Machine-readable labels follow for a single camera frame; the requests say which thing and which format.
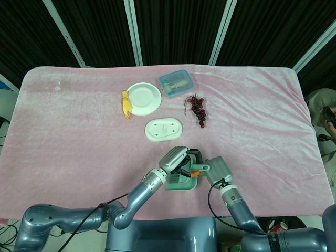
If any green dustpan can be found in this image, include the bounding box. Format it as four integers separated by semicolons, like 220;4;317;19
165;154;211;192

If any yellow banana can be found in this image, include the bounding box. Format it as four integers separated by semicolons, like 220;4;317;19
121;90;135;121

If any white oval dish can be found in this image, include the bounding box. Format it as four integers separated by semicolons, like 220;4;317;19
144;117;184;143

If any red paper cup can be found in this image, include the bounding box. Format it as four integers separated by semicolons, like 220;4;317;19
269;220;289;234

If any dark red grape bunch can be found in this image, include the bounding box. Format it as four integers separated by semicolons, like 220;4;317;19
183;93;208;129

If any black curtain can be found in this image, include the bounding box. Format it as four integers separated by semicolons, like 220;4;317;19
0;0;336;90

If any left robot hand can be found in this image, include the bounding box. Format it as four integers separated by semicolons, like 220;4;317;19
158;146;204;182

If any white blue poster board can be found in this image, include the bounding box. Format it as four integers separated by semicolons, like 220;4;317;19
0;73;20;124

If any white frame post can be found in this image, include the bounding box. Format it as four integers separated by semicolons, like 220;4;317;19
208;0;238;65
123;0;144;66
293;18;336;73
41;0;86;68

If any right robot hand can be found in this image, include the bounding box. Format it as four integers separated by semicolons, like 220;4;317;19
204;156;234;188

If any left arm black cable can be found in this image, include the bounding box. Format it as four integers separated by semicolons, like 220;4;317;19
62;193;131;252

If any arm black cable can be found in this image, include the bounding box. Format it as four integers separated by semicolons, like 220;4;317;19
208;179;266;235
62;193;131;252

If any seated person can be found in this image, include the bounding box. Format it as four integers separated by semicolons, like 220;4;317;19
306;88;336;148

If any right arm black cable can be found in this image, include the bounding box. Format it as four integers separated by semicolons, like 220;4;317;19
208;179;266;235

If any pink velvet tablecloth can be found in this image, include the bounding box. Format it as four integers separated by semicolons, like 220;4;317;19
0;64;333;221

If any blue-grey robot torso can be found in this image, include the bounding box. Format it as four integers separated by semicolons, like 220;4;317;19
104;216;218;252

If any black phone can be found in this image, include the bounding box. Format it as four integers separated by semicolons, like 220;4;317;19
322;106;336;123

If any clear container blue lid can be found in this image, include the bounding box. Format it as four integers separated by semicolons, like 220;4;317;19
159;69;195;98

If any round white plate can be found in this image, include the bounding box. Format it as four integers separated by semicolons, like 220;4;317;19
128;82;162;117

